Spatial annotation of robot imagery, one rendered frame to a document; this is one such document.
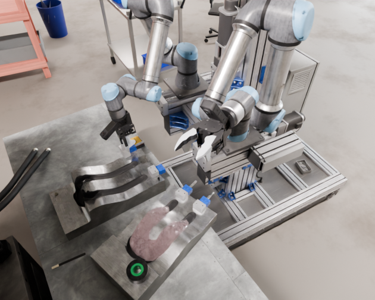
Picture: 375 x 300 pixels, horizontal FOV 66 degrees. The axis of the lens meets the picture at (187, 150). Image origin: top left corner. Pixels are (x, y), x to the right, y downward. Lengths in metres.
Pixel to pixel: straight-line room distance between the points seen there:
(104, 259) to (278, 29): 1.04
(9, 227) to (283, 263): 2.06
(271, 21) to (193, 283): 1.01
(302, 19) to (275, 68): 0.20
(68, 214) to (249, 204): 1.28
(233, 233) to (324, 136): 1.63
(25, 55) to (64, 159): 2.50
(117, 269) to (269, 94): 0.89
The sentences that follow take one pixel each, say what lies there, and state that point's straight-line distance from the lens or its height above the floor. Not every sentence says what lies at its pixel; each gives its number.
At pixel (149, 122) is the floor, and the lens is 3.12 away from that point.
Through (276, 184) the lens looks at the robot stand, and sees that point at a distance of 2.37.
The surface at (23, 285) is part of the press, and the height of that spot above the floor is 0.79.
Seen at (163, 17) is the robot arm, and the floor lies 1.53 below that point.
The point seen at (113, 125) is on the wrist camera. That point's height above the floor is 1.11.
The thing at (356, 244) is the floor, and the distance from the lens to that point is 2.56.
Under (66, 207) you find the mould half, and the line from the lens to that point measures 1.48.
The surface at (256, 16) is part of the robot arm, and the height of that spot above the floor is 1.62.
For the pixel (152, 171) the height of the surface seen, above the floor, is 0.92.
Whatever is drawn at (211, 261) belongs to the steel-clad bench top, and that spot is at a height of 0.80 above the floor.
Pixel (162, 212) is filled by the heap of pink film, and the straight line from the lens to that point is 1.31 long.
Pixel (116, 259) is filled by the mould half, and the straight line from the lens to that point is 1.23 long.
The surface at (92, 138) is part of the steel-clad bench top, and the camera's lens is 1.84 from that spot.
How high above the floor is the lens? 2.01
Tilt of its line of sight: 46 degrees down
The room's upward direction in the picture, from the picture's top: straight up
